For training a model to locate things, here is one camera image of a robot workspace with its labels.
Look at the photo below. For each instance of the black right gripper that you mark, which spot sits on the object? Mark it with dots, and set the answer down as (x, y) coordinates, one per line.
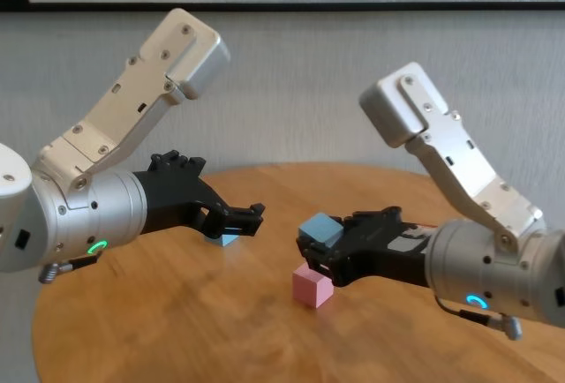
(375, 255)

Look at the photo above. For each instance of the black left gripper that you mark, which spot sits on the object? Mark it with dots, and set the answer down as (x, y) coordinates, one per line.
(176, 197)

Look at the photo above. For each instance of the blue building block cube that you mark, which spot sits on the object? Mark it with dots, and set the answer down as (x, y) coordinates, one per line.
(320, 228)
(228, 241)

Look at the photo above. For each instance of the pink building block cube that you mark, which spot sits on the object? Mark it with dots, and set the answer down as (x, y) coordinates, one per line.
(311, 290)

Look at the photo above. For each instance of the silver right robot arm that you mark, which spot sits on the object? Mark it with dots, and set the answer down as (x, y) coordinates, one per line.
(468, 259)

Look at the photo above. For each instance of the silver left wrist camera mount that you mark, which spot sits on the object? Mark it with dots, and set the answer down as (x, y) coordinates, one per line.
(154, 83)

